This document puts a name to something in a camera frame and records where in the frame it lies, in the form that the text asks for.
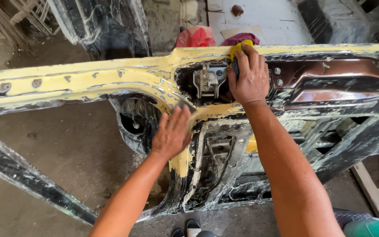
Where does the person's right hand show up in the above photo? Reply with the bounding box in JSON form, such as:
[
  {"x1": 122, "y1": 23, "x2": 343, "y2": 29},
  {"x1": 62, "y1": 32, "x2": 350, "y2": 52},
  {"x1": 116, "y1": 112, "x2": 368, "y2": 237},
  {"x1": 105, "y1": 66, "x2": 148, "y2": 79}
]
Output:
[{"x1": 227, "y1": 44, "x2": 270, "y2": 106}]

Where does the person's left hand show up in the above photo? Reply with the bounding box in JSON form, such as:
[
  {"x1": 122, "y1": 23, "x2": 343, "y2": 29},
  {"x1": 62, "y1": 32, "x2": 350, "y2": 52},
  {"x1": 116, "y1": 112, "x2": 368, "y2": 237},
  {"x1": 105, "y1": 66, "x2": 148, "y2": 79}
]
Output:
[{"x1": 151, "y1": 105, "x2": 193, "y2": 160}]

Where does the grey sandpaper piece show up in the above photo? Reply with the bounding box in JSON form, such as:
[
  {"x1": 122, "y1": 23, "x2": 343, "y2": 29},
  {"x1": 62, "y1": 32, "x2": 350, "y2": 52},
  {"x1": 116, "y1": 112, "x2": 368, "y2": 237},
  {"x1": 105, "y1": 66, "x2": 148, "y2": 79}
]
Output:
[{"x1": 176, "y1": 100, "x2": 197, "y2": 114}]

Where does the yellow car door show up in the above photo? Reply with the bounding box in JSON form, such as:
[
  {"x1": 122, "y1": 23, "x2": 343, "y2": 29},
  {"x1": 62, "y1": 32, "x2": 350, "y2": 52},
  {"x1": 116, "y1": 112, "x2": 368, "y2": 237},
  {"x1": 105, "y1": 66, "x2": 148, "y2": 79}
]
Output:
[{"x1": 0, "y1": 43, "x2": 379, "y2": 226}]

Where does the yellow sponge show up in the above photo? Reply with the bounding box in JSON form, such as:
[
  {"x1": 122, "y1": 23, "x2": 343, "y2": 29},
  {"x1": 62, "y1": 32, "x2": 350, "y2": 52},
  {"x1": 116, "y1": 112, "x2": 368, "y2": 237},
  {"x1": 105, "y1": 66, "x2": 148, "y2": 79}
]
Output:
[{"x1": 230, "y1": 39, "x2": 254, "y2": 71}]

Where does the metal door latch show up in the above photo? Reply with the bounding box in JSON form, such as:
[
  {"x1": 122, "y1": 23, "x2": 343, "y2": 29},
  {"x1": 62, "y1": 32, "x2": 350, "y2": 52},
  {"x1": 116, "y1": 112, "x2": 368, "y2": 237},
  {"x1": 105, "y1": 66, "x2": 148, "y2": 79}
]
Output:
[{"x1": 193, "y1": 64, "x2": 228, "y2": 99}]

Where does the red plastic bag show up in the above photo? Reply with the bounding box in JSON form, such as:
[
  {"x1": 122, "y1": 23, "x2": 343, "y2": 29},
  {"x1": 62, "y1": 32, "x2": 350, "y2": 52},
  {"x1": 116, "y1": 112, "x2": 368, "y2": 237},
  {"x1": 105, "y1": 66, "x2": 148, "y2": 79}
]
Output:
[{"x1": 175, "y1": 25, "x2": 216, "y2": 48}]

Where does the maroon cloth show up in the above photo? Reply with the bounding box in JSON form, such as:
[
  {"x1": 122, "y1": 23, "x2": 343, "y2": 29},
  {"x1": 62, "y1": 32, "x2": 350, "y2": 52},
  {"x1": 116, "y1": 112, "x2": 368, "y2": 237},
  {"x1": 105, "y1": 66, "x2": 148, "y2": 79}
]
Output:
[{"x1": 221, "y1": 32, "x2": 260, "y2": 47}]

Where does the cardboard piece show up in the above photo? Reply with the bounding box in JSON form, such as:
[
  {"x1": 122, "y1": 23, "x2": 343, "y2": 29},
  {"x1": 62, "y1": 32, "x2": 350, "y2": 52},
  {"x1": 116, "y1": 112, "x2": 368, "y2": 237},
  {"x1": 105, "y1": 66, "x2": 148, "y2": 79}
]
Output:
[{"x1": 220, "y1": 25, "x2": 266, "y2": 41}]

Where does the black car body panel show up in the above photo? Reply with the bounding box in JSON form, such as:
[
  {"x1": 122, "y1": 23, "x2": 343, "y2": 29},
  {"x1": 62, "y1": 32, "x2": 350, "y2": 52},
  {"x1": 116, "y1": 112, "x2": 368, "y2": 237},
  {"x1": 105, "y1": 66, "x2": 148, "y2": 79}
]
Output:
[{"x1": 46, "y1": 0, "x2": 152, "y2": 61}]

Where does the brown crumpled scrap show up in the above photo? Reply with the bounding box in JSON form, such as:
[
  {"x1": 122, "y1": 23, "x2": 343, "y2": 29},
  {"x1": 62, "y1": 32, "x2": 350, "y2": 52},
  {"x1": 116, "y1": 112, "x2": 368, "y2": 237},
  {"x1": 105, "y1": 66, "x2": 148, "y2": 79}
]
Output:
[{"x1": 231, "y1": 5, "x2": 245, "y2": 18}]

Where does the grey car body part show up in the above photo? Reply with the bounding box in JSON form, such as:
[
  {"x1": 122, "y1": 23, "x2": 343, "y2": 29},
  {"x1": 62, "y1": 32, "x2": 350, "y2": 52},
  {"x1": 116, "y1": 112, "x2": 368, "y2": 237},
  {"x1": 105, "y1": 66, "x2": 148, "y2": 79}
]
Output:
[{"x1": 296, "y1": 0, "x2": 379, "y2": 45}]

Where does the wooden plank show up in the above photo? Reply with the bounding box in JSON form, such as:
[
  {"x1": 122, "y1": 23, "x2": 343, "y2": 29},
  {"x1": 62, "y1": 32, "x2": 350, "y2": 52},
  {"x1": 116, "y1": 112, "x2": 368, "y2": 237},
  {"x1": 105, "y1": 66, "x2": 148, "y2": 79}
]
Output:
[{"x1": 351, "y1": 161, "x2": 379, "y2": 221}]

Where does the green plastic bucket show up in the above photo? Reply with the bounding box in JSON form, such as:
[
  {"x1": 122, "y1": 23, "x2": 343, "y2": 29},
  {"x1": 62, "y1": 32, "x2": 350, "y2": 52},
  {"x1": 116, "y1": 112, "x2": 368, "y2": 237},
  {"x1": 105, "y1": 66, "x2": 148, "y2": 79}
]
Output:
[{"x1": 343, "y1": 218, "x2": 379, "y2": 237}]

